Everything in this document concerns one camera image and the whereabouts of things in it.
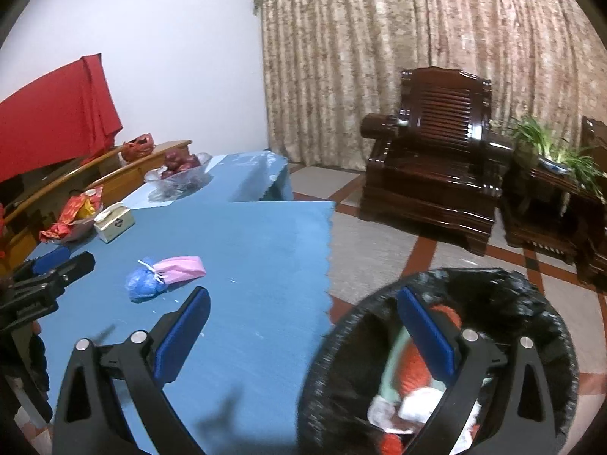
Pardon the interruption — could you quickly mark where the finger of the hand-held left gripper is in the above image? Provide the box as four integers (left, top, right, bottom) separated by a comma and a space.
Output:
19, 252, 96, 305
12, 248, 72, 285

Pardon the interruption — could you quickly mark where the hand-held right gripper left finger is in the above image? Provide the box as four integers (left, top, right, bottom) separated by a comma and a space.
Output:
51, 287, 212, 455

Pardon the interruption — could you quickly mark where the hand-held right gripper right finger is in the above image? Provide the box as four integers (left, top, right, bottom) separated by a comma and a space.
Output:
396, 287, 555, 455

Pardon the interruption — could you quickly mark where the orange foam fruit net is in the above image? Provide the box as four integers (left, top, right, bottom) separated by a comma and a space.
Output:
397, 339, 444, 401
429, 304, 464, 332

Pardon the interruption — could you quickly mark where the white tissue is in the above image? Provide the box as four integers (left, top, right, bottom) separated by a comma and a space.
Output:
398, 386, 447, 424

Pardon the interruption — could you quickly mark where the bin with black bag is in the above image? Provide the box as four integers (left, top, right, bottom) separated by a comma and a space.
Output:
296, 268, 580, 455

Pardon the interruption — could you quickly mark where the glass snack bowl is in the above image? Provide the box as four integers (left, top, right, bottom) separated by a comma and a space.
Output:
51, 215, 99, 243

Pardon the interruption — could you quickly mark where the white tissue box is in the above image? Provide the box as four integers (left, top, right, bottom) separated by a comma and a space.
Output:
93, 202, 136, 245

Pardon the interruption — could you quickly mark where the blue plastic bag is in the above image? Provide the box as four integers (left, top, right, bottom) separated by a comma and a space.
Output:
125, 258, 168, 302

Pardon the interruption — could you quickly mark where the pink plastic bag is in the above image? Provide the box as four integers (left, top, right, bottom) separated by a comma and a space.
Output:
156, 255, 208, 288

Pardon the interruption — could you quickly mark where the wooden sideboard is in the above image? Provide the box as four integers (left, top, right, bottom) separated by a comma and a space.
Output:
0, 140, 193, 271

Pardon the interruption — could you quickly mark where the dark blue tablecloth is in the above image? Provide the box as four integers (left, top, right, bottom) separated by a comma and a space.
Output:
26, 199, 337, 455

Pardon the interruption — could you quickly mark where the glass fruit bowl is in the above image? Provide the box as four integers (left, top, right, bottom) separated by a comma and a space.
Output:
144, 152, 213, 202

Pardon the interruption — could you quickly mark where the red cloth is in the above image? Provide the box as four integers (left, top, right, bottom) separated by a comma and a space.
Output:
0, 53, 123, 184

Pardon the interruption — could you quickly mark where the dark wooden armchair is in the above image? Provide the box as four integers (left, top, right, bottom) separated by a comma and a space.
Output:
359, 67, 516, 257
576, 115, 607, 290

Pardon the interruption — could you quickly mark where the dark wooden side table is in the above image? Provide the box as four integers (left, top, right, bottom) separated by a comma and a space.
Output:
502, 160, 594, 265

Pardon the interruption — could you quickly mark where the light blue tablecloth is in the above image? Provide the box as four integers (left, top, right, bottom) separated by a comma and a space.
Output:
126, 150, 294, 210

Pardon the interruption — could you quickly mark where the green potted plant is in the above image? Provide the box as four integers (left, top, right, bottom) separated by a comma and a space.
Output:
506, 115, 607, 196

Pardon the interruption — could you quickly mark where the beige patterned curtain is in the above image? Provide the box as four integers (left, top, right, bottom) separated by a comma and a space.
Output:
250, 0, 607, 177

